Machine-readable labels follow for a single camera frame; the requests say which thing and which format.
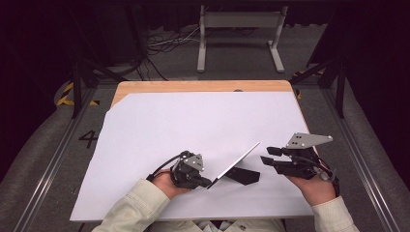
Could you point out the aluminium floor rail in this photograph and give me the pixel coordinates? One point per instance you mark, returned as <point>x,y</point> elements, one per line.
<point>357,151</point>
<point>54,161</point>

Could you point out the yellow black hazard tape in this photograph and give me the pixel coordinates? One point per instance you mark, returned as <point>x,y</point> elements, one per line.
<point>66,96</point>

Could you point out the person's right hand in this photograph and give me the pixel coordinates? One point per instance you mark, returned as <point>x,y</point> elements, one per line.
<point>317,190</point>

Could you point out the person's torso clothing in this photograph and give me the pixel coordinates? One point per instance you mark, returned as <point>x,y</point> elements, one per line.
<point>238,226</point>

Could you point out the person's left hand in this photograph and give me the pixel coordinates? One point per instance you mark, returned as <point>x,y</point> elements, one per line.
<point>166,185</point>

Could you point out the black metal frame stand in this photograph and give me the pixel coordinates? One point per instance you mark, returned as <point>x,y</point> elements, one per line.
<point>77,87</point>
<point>340,87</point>

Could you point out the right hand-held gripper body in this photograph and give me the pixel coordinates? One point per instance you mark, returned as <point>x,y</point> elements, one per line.
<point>299,162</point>

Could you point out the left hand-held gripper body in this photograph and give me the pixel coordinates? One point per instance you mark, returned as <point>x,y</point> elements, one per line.
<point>188,169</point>

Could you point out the wooden table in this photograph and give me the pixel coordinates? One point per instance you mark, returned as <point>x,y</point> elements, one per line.
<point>199,86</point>

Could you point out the grey metal stand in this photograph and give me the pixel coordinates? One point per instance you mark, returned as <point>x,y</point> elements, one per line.
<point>240,20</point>

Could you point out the large white paper sheet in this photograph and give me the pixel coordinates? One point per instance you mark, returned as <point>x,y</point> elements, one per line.
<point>180,129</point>

